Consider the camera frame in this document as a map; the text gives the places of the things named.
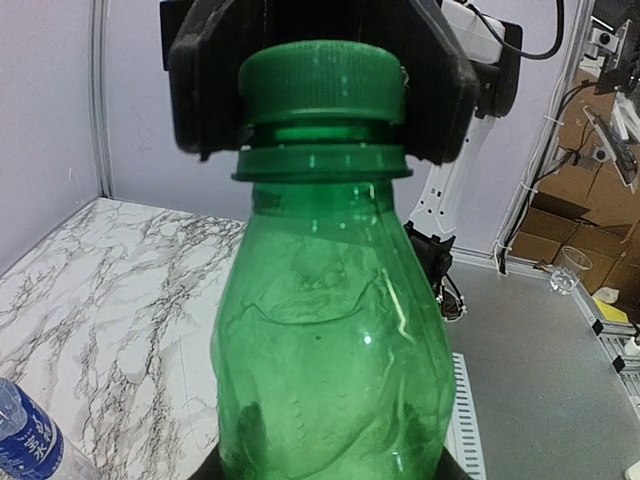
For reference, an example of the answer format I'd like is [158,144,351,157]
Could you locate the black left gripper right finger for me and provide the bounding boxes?
[439,449,472,480]

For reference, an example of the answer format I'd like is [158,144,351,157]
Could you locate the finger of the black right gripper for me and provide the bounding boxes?
[359,0,478,165]
[167,1,260,160]

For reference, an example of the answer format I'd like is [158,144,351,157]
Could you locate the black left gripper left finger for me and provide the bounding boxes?
[188,449,225,480]

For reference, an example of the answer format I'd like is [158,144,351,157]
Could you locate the green plastic bottle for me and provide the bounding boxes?
[211,121,455,479]

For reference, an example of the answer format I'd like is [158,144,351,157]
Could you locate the clear bottle blue label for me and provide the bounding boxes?
[1,378,100,480]

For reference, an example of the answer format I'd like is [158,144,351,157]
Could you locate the green bottle cap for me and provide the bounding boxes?
[238,40,406,125]

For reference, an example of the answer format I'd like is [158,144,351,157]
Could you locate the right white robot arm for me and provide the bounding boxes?
[159,0,523,165]

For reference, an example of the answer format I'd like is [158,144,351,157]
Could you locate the cardboard boxes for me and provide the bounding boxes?
[508,70,639,308]

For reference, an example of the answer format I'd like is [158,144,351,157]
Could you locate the black keyboard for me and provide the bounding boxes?
[583,106,639,193]

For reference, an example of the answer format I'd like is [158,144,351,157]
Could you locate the clear plastic cup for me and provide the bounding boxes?
[550,246,593,295]

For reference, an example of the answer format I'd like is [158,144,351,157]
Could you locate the yellow paper pad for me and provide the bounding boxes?
[594,299,629,324]

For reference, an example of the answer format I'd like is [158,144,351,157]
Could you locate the aluminium front rail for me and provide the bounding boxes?
[445,353,487,480]

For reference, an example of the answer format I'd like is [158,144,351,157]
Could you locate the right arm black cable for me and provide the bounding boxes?
[469,0,566,61]

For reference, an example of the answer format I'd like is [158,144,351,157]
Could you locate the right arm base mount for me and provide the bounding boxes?
[404,221,467,323]

